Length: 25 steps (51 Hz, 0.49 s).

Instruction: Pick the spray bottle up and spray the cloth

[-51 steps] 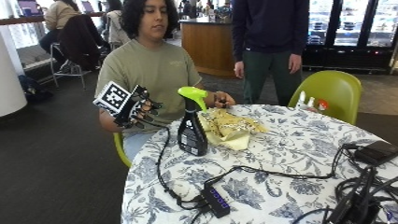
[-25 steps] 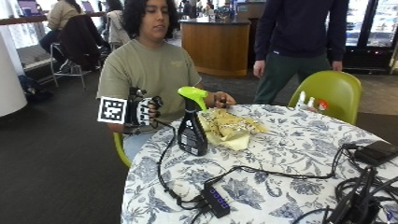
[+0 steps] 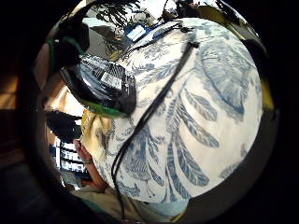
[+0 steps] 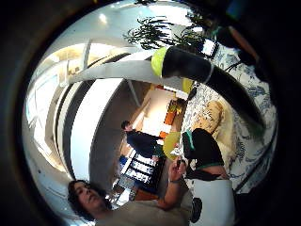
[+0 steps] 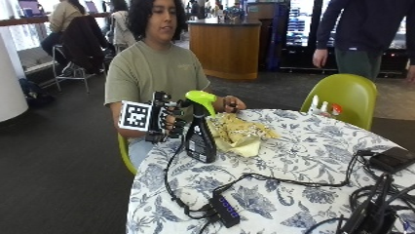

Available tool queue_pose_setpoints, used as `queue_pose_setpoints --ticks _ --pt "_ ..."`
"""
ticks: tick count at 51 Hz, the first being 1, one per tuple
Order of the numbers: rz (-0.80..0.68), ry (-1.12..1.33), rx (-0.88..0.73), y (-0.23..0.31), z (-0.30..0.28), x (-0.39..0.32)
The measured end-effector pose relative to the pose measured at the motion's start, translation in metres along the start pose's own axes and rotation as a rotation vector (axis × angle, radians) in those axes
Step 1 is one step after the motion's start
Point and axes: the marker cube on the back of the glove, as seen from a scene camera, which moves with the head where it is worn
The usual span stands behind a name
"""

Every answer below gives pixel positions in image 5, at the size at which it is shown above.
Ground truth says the red capped bottle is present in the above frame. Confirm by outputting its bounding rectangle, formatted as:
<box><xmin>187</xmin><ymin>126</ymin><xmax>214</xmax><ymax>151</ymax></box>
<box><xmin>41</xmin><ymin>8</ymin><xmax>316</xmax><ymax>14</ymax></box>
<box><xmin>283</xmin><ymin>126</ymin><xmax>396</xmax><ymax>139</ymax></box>
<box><xmin>330</xmin><ymin>102</ymin><xmax>343</xmax><ymax>118</ymax></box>

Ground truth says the blue floral tablecloth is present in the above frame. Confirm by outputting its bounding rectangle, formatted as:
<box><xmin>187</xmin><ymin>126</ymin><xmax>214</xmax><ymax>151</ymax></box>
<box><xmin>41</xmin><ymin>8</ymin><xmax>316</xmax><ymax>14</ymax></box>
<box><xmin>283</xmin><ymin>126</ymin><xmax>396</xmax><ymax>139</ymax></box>
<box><xmin>125</xmin><ymin>108</ymin><xmax>415</xmax><ymax>234</ymax></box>

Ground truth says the dark backpack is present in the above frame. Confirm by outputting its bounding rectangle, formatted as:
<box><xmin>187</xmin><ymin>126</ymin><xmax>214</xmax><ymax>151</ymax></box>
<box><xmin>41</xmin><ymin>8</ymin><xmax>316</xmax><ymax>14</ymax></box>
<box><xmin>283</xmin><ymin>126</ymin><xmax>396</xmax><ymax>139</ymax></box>
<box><xmin>17</xmin><ymin>77</ymin><xmax>57</xmax><ymax>105</ymax></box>

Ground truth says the wooden round counter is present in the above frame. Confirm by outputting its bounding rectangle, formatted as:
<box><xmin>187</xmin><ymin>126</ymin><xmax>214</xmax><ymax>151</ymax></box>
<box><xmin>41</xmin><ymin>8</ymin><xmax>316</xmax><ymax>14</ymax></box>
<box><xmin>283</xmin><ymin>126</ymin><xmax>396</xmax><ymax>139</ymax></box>
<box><xmin>186</xmin><ymin>19</ymin><xmax>263</xmax><ymax>82</ymax></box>

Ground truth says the wooden bar counter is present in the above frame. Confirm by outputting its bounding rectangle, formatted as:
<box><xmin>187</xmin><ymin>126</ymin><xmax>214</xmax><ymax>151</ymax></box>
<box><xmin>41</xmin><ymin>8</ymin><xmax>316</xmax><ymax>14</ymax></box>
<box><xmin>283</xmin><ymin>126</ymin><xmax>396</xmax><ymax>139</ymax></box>
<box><xmin>0</xmin><ymin>12</ymin><xmax>111</xmax><ymax>27</ymax></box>

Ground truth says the glass display cooler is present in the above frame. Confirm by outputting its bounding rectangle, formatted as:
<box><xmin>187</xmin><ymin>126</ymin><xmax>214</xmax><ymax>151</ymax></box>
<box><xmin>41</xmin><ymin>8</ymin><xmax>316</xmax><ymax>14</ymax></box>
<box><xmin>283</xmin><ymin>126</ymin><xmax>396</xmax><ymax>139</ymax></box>
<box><xmin>278</xmin><ymin>0</ymin><xmax>409</xmax><ymax>74</ymax></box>

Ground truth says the black spray bottle green trigger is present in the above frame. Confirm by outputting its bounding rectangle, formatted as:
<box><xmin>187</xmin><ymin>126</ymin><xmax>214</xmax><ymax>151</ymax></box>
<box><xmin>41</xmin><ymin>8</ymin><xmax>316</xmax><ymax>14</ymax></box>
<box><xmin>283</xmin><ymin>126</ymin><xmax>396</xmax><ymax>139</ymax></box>
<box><xmin>183</xmin><ymin>90</ymin><xmax>219</xmax><ymax>164</ymax></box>

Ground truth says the black hub cable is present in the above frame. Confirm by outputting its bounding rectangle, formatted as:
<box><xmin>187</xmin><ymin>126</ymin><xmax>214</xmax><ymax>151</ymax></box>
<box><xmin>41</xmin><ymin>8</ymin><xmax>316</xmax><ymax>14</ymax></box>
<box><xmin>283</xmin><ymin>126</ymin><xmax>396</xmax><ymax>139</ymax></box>
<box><xmin>213</xmin><ymin>149</ymin><xmax>379</xmax><ymax>197</ymax></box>

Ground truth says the flat black device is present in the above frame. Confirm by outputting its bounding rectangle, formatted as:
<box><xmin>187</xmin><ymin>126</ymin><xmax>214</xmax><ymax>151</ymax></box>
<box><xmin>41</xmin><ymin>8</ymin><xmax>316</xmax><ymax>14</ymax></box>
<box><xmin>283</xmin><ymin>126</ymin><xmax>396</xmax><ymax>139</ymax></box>
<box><xmin>368</xmin><ymin>146</ymin><xmax>415</xmax><ymax>175</ymax></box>

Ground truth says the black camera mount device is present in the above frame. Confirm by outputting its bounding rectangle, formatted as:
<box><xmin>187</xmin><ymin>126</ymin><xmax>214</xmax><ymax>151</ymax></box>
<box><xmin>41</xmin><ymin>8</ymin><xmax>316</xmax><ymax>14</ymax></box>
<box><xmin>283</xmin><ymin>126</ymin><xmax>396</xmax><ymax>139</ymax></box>
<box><xmin>338</xmin><ymin>174</ymin><xmax>400</xmax><ymax>234</ymax></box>

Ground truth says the dark jacket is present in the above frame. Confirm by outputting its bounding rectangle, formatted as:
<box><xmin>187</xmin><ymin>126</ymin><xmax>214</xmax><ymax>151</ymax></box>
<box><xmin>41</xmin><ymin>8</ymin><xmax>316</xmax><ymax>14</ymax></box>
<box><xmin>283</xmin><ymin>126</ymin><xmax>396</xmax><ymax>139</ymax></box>
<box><xmin>58</xmin><ymin>15</ymin><xmax>117</xmax><ymax>75</ymax></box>

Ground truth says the the person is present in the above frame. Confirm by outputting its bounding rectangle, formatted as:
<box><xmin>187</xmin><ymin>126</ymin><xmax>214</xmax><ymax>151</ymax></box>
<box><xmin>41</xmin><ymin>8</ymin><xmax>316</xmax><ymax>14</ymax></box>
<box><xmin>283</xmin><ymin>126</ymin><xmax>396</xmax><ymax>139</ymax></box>
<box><xmin>104</xmin><ymin>0</ymin><xmax>247</xmax><ymax>170</ymax></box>

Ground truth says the green plastic chair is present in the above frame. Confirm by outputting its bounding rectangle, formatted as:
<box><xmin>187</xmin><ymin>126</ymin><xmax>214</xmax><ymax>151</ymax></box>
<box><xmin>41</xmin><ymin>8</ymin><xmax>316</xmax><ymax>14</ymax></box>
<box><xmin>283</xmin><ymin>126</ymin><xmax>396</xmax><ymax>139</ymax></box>
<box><xmin>117</xmin><ymin>132</ymin><xmax>138</xmax><ymax>176</ymax></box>
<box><xmin>299</xmin><ymin>73</ymin><xmax>379</xmax><ymax>132</ymax></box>

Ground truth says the black usb hub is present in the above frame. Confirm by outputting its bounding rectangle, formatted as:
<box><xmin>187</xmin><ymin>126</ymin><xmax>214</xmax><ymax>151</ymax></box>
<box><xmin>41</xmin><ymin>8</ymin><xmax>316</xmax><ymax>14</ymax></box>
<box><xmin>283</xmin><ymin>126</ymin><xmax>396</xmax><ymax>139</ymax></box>
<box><xmin>207</xmin><ymin>191</ymin><xmax>241</xmax><ymax>229</ymax></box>

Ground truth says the laptop with purple screen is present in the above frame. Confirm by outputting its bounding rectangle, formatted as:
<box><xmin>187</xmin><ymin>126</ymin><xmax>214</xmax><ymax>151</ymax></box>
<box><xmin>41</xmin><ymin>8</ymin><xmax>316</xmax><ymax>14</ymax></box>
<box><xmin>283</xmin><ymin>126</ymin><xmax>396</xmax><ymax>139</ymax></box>
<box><xmin>17</xmin><ymin>0</ymin><xmax>45</xmax><ymax>18</ymax></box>

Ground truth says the bundle of black cables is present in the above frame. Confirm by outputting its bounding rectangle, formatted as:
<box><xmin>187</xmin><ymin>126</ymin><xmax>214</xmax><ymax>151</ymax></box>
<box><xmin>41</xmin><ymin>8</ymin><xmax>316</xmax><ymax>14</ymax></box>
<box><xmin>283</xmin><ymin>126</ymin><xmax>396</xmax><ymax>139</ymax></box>
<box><xmin>302</xmin><ymin>162</ymin><xmax>415</xmax><ymax>234</ymax></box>

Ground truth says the yellow cloth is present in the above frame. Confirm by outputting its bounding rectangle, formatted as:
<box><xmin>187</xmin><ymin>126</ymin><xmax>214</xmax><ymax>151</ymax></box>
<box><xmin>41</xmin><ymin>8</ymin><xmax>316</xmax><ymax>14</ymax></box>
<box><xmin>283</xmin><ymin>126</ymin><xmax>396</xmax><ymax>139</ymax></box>
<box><xmin>206</xmin><ymin>111</ymin><xmax>282</xmax><ymax>159</ymax></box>

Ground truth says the white marker cube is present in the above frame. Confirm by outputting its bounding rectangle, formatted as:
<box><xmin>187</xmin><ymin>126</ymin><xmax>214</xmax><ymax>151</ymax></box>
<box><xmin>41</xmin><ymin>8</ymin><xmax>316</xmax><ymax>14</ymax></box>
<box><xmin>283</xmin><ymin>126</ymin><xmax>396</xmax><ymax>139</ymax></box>
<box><xmin>117</xmin><ymin>99</ymin><xmax>153</xmax><ymax>133</ymax></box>

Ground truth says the metal chair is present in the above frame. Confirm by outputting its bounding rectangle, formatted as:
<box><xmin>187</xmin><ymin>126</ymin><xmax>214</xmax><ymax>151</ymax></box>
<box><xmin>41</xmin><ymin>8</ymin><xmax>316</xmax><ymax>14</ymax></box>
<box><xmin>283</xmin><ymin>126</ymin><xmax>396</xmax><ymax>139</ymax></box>
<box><xmin>50</xmin><ymin>44</ymin><xmax>97</xmax><ymax>95</ymax></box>

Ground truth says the white column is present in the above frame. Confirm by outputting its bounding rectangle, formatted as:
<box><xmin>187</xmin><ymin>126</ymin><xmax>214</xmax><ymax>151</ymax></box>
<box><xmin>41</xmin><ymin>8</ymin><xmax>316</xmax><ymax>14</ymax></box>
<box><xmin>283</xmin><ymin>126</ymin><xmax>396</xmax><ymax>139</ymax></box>
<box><xmin>0</xmin><ymin>31</ymin><xmax>29</xmax><ymax>124</ymax></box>

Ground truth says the black glove cable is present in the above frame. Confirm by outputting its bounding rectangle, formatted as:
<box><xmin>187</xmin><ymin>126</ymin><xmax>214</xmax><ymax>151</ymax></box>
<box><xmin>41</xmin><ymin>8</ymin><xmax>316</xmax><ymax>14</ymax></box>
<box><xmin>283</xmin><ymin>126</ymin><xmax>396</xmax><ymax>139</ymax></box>
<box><xmin>162</xmin><ymin>137</ymin><xmax>218</xmax><ymax>220</ymax></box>

